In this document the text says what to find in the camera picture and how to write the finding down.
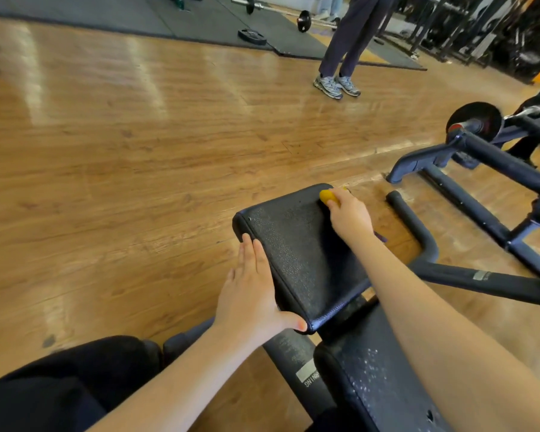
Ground black metal bench frame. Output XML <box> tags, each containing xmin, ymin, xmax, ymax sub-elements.
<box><xmin>162</xmin><ymin>190</ymin><xmax>540</xmax><ymax>421</ymax></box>

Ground person's left hand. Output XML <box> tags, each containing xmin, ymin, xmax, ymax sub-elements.
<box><xmin>213</xmin><ymin>233</ymin><xmax>308</xmax><ymax>348</ymax></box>

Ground person's black trousers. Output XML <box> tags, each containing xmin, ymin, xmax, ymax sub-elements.
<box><xmin>0</xmin><ymin>335</ymin><xmax>164</xmax><ymax>432</ymax></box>

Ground black weight plate on machine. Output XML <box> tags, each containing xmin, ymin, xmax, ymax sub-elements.
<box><xmin>445</xmin><ymin>101</ymin><xmax>505</xmax><ymax>143</ymax></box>

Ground barbell with black plates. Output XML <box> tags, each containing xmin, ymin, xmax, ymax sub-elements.
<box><xmin>231</xmin><ymin>0</ymin><xmax>339</xmax><ymax>34</ymax></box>

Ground black rubber gym mat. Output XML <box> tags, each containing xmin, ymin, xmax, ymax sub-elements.
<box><xmin>0</xmin><ymin>0</ymin><xmax>427</xmax><ymax>71</ymax></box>

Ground person's right hand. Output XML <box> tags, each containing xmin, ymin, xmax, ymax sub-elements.
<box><xmin>326</xmin><ymin>186</ymin><xmax>375</xmax><ymax>249</ymax></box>

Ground black weight rack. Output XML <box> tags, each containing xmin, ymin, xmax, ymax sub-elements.
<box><xmin>378</xmin><ymin>0</ymin><xmax>540</xmax><ymax>83</ymax></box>

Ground black weight machine frame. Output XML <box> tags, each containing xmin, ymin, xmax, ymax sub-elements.
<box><xmin>385</xmin><ymin>93</ymin><xmax>540</xmax><ymax>280</ymax></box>

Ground person's left forearm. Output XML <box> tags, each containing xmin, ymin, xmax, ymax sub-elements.
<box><xmin>86</xmin><ymin>327</ymin><xmax>254</xmax><ymax>432</ymax></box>

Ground black bench seat pad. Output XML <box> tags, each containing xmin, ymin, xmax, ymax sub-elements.
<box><xmin>232</xmin><ymin>183</ymin><xmax>372</xmax><ymax>335</ymax></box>

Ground loose black weight plate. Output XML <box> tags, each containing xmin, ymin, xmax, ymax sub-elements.
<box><xmin>237</xmin><ymin>28</ymin><xmax>268</xmax><ymax>46</ymax></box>

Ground black bench back pad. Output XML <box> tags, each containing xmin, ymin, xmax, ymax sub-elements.
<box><xmin>314</xmin><ymin>299</ymin><xmax>453</xmax><ymax>432</ymax></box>

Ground person's right forearm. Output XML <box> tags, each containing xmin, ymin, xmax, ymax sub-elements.
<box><xmin>347</xmin><ymin>231</ymin><xmax>540</xmax><ymax>432</ymax></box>

